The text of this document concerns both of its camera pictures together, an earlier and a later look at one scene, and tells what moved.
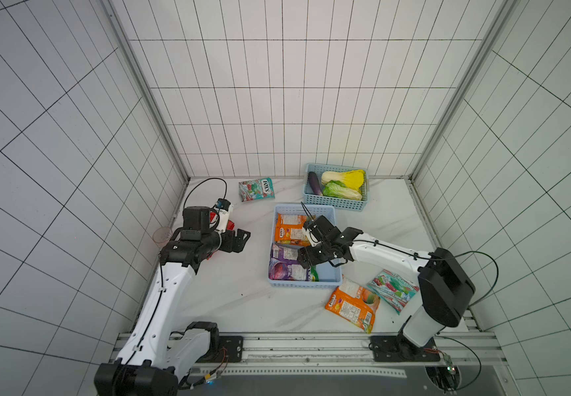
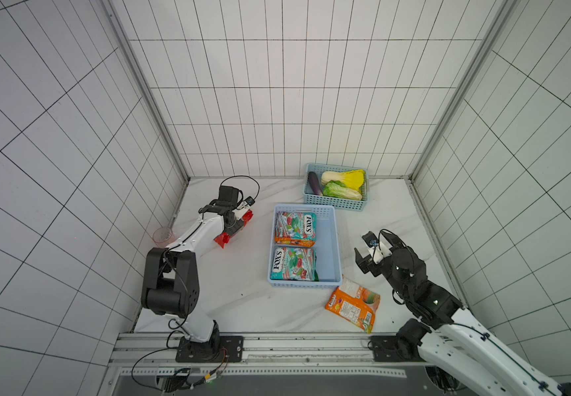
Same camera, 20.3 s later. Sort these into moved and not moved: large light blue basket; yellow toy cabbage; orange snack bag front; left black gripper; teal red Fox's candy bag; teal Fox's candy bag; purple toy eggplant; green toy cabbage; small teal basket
Moved: teal red Fox's candy bag; teal Fox's candy bag; left black gripper
Not moved: yellow toy cabbage; large light blue basket; green toy cabbage; orange snack bag front; purple toy eggplant; small teal basket
